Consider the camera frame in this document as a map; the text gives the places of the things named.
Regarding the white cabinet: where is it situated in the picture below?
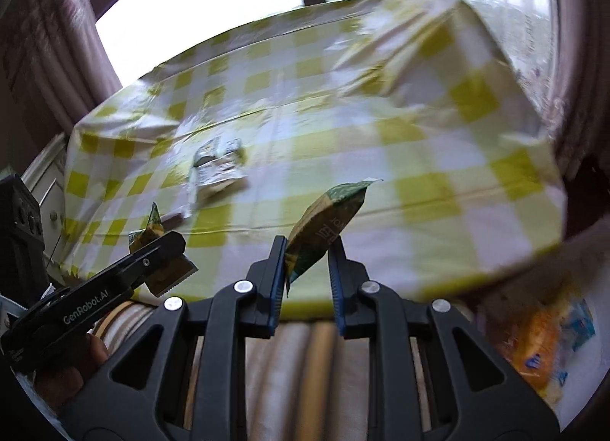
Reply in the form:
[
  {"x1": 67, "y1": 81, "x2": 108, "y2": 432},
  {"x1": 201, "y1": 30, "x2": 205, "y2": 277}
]
[{"x1": 21, "y1": 133, "x2": 67, "y2": 261}]

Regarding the person's left hand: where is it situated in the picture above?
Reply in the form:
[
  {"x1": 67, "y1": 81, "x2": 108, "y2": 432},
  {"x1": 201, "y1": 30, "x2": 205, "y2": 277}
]
[{"x1": 35, "y1": 333, "x2": 111, "y2": 415}]

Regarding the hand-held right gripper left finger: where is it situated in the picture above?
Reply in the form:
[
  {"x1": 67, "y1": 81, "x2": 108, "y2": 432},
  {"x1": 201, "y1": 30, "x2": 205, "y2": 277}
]
[{"x1": 59, "y1": 236, "x2": 287, "y2": 441}]

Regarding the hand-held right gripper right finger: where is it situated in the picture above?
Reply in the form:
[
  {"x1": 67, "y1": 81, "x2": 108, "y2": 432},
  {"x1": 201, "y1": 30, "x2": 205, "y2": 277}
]
[{"x1": 326, "y1": 237, "x2": 560, "y2": 441}]

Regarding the brown floral curtain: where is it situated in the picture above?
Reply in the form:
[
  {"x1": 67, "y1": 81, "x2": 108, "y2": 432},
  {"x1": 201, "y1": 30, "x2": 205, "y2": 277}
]
[{"x1": 0, "y1": 0, "x2": 122, "y2": 146}]

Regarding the beige striped sofa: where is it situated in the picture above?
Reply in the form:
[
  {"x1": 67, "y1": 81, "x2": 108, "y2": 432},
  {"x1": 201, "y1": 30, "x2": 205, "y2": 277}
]
[{"x1": 90, "y1": 298, "x2": 482, "y2": 441}]

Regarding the green and yellow snack packet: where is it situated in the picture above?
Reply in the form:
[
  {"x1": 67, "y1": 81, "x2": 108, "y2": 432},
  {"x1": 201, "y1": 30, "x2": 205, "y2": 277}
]
[{"x1": 284, "y1": 178, "x2": 384, "y2": 299}]

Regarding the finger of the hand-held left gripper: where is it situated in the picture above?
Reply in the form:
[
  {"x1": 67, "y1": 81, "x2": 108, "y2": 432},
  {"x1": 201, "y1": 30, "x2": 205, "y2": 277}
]
[{"x1": 117, "y1": 231, "x2": 186, "y2": 280}]

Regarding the orange plastic bag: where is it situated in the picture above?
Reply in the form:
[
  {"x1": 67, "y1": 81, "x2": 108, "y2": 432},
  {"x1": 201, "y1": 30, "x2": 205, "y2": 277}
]
[{"x1": 481, "y1": 279, "x2": 601, "y2": 404}]

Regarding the yellow checked tablecloth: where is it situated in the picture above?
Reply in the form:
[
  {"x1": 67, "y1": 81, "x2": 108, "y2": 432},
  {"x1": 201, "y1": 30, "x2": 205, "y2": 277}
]
[{"x1": 62, "y1": 0, "x2": 568, "y2": 318}]

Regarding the black electronic box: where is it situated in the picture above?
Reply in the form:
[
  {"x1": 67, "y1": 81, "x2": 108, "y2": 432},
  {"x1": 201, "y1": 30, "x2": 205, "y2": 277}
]
[{"x1": 0, "y1": 174, "x2": 47, "y2": 280}]

